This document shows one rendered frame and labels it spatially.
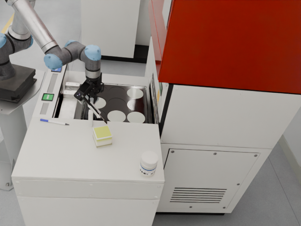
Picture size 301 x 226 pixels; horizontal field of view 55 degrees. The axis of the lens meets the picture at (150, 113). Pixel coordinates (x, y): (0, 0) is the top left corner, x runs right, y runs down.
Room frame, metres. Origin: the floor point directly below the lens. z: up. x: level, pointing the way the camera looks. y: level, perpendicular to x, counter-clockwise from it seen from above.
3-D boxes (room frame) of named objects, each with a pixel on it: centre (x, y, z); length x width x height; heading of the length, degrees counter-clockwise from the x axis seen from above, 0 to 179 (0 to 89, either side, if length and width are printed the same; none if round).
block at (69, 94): (1.25, 0.47, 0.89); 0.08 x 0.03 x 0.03; 101
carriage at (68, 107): (1.17, 0.46, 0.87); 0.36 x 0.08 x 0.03; 11
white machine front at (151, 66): (1.47, 0.02, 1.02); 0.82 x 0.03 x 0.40; 11
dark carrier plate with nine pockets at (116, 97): (1.24, 0.20, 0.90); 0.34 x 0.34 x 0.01; 11
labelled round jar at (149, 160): (0.77, -0.03, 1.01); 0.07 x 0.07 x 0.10
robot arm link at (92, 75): (1.18, 0.33, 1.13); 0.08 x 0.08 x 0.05
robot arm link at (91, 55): (1.18, 0.33, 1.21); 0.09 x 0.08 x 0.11; 64
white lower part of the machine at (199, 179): (1.54, -0.32, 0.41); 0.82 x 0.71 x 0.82; 11
